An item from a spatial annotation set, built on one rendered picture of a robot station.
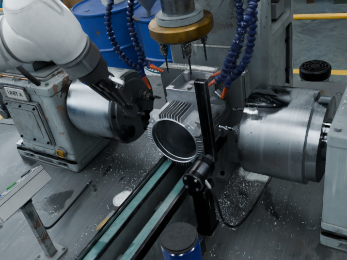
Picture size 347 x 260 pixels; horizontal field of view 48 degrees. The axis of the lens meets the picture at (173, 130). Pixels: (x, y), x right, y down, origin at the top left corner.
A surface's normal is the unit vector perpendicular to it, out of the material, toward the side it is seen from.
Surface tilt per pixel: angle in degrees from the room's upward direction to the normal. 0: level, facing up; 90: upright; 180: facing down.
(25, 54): 116
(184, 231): 0
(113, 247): 90
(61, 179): 0
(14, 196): 60
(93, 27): 97
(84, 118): 85
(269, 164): 95
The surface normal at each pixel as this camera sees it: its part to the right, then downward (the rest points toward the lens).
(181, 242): -0.16, -0.82
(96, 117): -0.51, 0.36
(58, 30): 0.68, 0.40
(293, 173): -0.44, 0.72
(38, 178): 0.66, -0.26
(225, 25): -0.49, 0.55
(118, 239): 0.86, 0.16
